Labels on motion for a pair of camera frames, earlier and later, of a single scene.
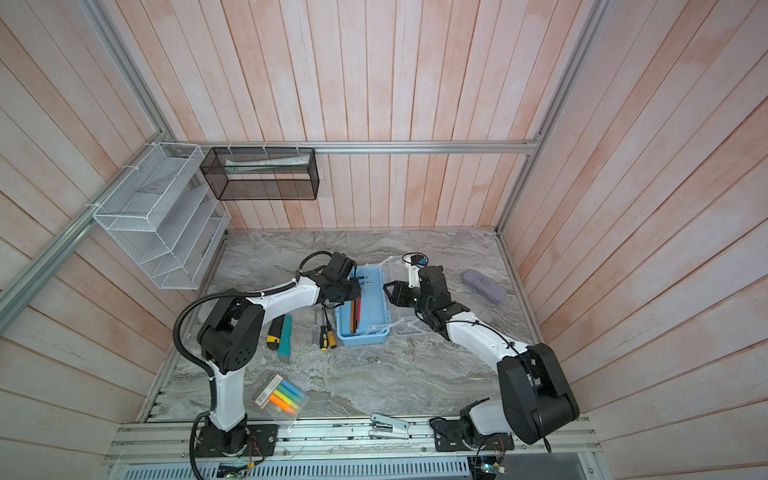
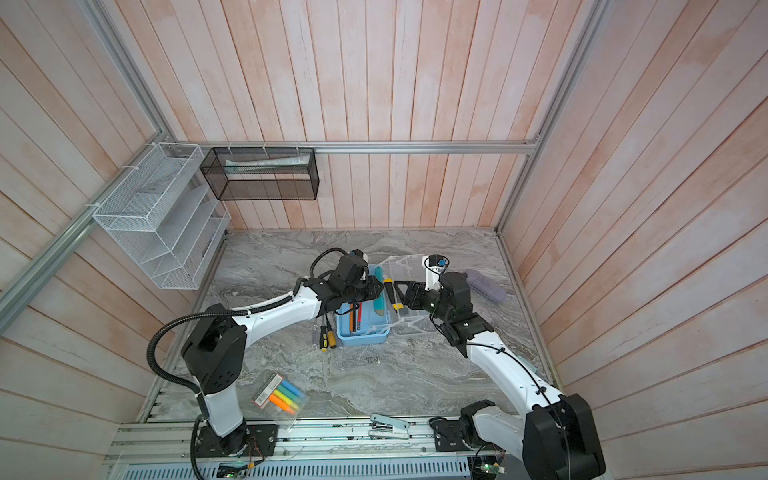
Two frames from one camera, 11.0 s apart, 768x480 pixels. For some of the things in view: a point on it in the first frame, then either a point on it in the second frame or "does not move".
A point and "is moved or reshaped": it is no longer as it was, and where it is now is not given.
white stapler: x=387 y=428 does not move
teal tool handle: x=284 y=351 → x=379 y=304
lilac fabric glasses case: x=484 y=286 does not move
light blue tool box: x=374 y=323 does not move
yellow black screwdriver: x=274 y=332 is moved or reshaped
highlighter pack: x=278 y=395 does not move
